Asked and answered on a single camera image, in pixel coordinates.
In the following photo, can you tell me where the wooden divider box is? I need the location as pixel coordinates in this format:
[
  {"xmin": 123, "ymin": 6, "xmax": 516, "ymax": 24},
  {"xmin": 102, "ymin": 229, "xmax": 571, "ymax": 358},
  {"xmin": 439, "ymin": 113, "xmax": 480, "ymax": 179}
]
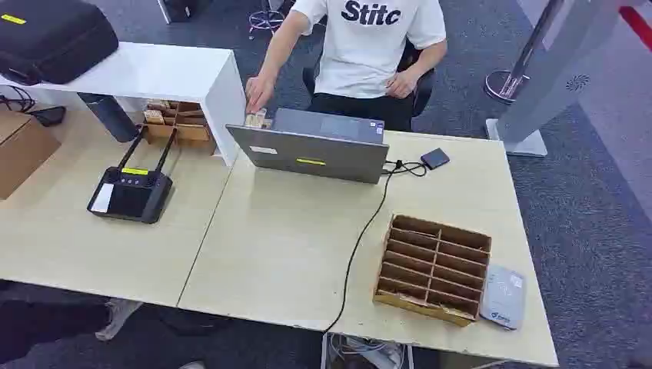
[{"xmin": 372, "ymin": 214, "xmax": 494, "ymax": 328}]

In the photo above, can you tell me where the white cable bundle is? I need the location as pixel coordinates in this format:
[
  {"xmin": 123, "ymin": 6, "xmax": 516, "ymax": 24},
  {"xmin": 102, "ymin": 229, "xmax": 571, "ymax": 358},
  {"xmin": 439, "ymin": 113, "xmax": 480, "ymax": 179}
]
[{"xmin": 325, "ymin": 333, "xmax": 414, "ymax": 369}]

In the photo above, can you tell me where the black remote controller with antennas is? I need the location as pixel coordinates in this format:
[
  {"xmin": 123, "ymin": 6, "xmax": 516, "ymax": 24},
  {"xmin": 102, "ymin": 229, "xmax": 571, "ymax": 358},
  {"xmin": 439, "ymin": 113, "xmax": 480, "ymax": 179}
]
[{"xmin": 86, "ymin": 125, "xmax": 178, "ymax": 225}]

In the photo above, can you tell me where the brown cardboard box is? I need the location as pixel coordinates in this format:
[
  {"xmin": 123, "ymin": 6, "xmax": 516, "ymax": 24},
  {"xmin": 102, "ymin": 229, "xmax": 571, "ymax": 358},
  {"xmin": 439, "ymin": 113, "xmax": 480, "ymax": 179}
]
[{"xmin": 0, "ymin": 110, "xmax": 62, "ymax": 201}]

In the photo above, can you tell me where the thin black cable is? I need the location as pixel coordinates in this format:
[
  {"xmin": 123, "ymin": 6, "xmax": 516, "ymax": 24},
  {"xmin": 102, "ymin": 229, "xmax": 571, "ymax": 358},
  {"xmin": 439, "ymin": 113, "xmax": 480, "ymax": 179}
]
[{"xmin": 0, "ymin": 85, "xmax": 38, "ymax": 114}]

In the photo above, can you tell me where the black hard carry case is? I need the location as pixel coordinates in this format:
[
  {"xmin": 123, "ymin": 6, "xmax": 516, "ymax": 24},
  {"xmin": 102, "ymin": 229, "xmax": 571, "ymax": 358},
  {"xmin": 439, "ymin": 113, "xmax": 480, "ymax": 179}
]
[{"xmin": 0, "ymin": 0, "xmax": 120, "ymax": 87}]

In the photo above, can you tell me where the grey kiosk stand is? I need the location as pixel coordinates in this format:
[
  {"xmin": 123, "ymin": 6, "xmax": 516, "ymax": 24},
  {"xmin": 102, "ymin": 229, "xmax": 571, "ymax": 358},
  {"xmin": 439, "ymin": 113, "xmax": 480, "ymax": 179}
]
[{"xmin": 485, "ymin": 0, "xmax": 628, "ymax": 158}]

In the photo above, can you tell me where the white desk shelf riser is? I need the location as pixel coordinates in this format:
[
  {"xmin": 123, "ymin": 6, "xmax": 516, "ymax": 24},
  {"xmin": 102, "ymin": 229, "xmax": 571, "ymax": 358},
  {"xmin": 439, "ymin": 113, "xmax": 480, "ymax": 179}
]
[{"xmin": 0, "ymin": 42, "xmax": 248, "ymax": 168}]

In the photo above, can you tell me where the red barrier belt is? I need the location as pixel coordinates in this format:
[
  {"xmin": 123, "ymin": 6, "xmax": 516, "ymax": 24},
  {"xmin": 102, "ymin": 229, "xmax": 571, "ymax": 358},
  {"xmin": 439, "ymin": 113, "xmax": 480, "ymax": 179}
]
[{"xmin": 618, "ymin": 5, "xmax": 652, "ymax": 52}]

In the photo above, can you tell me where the long black cable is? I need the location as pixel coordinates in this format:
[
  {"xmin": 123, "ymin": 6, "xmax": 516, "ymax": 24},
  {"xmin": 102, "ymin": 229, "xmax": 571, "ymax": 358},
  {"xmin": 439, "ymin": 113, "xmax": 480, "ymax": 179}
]
[{"xmin": 322, "ymin": 159, "xmax": 429, "ymax": 335}]

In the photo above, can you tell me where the person's left hand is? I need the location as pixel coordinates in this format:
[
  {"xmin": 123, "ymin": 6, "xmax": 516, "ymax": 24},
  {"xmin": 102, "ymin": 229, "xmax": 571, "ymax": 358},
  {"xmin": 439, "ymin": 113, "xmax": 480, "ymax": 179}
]
[{"xmin": 385, "ymin": 68, "xmax": 422, "ymax": 100}]

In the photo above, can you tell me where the black leg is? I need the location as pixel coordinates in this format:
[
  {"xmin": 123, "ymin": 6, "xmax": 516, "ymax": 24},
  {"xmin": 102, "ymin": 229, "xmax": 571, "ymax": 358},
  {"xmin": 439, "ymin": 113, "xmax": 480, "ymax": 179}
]
[{"xmin": 0, "ymin": 299, "xmax": 115, "ymax": 365}]

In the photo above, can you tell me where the black power adapter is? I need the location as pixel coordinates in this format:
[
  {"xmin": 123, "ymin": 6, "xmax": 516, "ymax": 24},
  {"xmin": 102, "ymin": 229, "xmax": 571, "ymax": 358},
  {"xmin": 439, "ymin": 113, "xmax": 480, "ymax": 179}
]
[{"xmin": 30, "ymin": 105, "xmax": 68, "ymax": 128}]

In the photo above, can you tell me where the chrome stanchion post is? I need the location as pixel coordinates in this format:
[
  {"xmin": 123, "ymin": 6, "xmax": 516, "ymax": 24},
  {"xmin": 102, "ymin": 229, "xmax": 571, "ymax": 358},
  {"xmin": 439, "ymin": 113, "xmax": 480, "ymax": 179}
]
[{"xmin": 483, "ymin": 0, "xmax": 564, "ymax": 105}]

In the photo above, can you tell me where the person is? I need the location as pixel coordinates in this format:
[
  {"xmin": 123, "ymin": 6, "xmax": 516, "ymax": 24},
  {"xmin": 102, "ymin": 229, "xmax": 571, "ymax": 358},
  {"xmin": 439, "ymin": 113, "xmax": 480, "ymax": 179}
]
[{"xmin": 245, "ymin": 0, "xmax": 449, "ymax": 132}]

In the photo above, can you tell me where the grey laptop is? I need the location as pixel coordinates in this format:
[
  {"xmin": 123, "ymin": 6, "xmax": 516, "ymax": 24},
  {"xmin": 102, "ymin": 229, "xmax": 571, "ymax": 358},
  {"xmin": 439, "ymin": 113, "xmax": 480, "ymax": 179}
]
[{"xmin": 225, "ymin": 107, "xmax": 391, "ymax": 185}]

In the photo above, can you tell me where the small black external drive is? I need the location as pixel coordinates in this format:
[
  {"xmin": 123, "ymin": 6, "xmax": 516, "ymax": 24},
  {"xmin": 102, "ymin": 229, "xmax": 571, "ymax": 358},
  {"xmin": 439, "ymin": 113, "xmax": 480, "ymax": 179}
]
[{"xmin": 420, "ymin": 148, "xmax": 452, "ymax": 171}]

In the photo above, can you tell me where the wooden box with cards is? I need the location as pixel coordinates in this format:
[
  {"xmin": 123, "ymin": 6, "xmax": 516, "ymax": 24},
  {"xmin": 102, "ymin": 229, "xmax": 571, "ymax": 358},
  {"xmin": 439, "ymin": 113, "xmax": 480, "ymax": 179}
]
[{"xmin": 141, "ymin": 100, "xmax": 218, "ymax": 155}]

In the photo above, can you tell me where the person's right hand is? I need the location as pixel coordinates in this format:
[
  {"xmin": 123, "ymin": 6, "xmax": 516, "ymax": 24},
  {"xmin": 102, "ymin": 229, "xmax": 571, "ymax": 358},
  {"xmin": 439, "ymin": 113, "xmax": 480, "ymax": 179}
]
[{"xmin": 245, "ymin": 75, "xmax": 277, "ymax": 115}]

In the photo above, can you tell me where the black cabinet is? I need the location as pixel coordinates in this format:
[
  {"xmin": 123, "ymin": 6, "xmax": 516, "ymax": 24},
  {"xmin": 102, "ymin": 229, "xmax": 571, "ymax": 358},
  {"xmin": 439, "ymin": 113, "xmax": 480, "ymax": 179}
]
[{"xmin": 156, "ymin": 0, "xmax": 214, "ymax": 25}]

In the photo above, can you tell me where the dark grey flask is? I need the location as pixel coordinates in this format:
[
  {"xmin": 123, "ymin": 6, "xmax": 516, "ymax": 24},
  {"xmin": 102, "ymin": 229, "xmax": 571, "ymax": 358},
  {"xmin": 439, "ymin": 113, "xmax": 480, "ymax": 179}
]
[{"xmin": 77, "ymin": 92, "xmax": 140, "ymax": 144}]

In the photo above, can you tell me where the grey white card reader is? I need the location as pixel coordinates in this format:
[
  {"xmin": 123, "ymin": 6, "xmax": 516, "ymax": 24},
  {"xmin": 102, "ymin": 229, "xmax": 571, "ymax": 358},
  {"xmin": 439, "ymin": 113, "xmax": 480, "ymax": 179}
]
[{"xmin": 478, "ymin": 264, "xmax": 527, "ymax": 331}]

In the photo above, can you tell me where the chrome stool base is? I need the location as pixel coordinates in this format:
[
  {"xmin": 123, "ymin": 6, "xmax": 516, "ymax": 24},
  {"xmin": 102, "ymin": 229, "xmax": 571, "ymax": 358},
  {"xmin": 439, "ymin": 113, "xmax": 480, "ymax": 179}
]
[{"xmin": 248, "ymin": 0, "xmax": 286, "ymax": 41}]

